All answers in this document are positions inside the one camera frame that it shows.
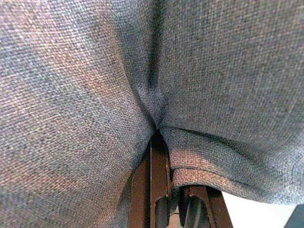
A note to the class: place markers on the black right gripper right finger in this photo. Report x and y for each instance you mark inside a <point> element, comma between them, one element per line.
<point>202,209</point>

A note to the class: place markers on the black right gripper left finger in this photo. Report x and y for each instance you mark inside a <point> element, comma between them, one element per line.
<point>152,171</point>

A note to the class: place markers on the orange patterned fabric pillow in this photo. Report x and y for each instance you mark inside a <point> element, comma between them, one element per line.
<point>71,95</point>

